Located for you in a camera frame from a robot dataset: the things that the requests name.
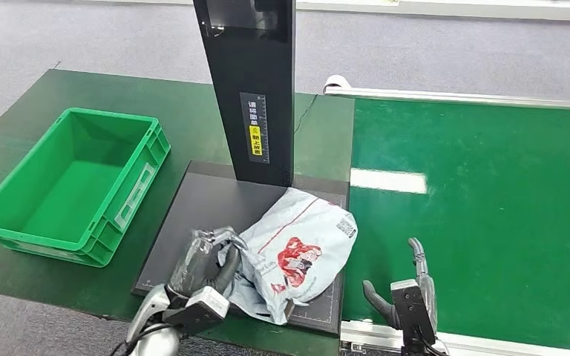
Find green plastic crate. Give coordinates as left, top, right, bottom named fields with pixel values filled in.
left=0, top=107, right=172, bottom=268

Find thin black table cable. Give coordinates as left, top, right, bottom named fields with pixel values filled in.
left=293, top=93, right=319, bottom=134

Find white conveyor end roller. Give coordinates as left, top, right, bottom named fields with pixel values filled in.
left=322, top=74, right=353, bottom=95

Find silver conveyor side rail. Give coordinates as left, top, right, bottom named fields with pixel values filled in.
left=338, top=320, right=570, bottom=356
left=323, top=85, right=570, bottom=111

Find green conveyor belt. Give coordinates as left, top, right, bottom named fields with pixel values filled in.
left=341, top=97, right=570, bottom=352

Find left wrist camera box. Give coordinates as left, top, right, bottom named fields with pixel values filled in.
left=162, top=286, right=232, bottom=337

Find white plastic mailer package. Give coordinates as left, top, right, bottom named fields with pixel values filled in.
left=217, top=187, right=359, bottom=326

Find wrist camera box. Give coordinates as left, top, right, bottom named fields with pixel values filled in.
left=390, top=279, right=437, bottom=346
left=162, top=286, right=232, bottom=337

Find black weighing device with column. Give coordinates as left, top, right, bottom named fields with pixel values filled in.
left=131, top=0, right=351, bottom=338

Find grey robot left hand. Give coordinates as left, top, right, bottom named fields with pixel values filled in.
left=168, top=225, right=249, bottom=299

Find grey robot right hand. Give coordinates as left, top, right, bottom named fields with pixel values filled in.
left=361, top=237, right=439, bottom=332

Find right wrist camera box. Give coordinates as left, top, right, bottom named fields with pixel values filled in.
left=390, top=279, right=437, bottom=346

